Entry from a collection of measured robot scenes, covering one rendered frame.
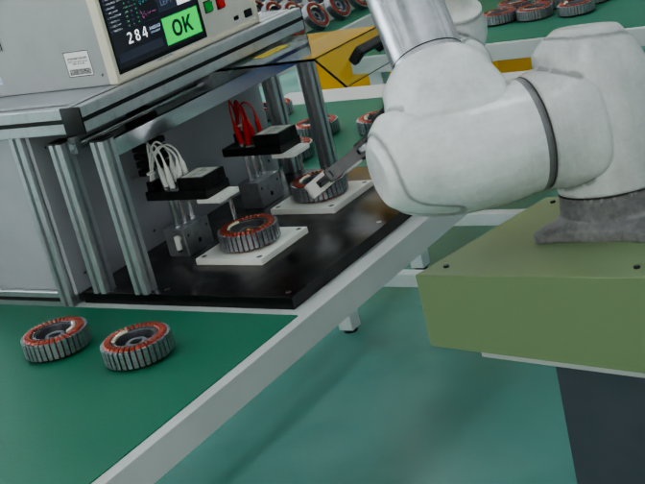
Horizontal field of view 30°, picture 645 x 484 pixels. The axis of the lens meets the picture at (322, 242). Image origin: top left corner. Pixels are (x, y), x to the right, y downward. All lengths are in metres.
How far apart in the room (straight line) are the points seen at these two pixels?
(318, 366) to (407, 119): 2.06
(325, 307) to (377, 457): 1.11
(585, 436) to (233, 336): 0.55
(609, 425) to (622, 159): 0.39
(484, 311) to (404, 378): 1.74
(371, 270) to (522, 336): 0.51
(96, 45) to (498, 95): 0.84
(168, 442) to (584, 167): 0.66
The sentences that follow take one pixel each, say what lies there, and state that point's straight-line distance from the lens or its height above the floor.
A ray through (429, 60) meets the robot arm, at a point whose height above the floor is 1.14.
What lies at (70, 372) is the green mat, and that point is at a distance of 1.94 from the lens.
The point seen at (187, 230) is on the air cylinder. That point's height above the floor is 0.82.
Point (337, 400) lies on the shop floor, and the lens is 3.30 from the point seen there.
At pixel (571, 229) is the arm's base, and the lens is 1.64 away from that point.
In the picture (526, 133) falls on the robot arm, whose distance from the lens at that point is 1.54.
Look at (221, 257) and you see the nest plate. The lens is 2.15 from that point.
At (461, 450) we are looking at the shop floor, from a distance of 2.94.
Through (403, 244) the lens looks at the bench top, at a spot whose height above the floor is 0.74.
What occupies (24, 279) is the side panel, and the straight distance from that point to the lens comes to 2.31.
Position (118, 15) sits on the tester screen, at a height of 1.23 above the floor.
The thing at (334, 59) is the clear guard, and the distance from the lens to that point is 2.23.
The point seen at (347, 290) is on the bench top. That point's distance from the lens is 1.97.
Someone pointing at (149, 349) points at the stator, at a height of 0.78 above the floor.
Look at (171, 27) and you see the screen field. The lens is 2.25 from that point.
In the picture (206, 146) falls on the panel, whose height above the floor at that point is 0.90.
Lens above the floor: 1.45
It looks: 19 degrees down
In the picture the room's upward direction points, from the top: 14 degrees counter-clockwise
